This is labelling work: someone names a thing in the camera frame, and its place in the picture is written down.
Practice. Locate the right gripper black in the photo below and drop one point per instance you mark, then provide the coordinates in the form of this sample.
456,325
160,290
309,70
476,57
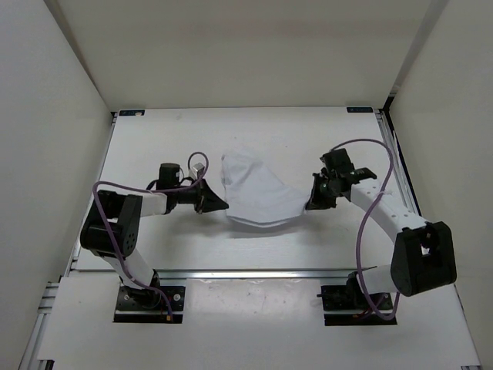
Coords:
316,201

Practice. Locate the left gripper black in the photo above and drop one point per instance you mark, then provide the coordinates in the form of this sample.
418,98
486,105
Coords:
206,199

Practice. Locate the white fabric skirt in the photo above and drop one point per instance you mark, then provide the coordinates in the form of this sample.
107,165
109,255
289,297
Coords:
255,195

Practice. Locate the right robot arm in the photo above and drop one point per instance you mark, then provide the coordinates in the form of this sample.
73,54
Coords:
423,254

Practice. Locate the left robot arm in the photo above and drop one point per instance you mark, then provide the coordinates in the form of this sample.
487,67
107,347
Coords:
111,228

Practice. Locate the right blue corner label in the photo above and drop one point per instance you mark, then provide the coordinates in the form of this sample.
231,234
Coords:
359,109

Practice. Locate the blue corner label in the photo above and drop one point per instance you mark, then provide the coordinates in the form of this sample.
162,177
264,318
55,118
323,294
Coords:
359,109
131,112

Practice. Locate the left blue corner label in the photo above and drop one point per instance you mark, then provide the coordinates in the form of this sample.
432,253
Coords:
131,112

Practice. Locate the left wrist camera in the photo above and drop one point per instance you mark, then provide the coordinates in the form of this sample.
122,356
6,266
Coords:
196,171

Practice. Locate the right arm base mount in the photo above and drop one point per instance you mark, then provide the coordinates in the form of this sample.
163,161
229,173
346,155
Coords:
345,305

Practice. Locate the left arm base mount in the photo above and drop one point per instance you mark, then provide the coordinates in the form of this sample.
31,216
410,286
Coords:
143,307

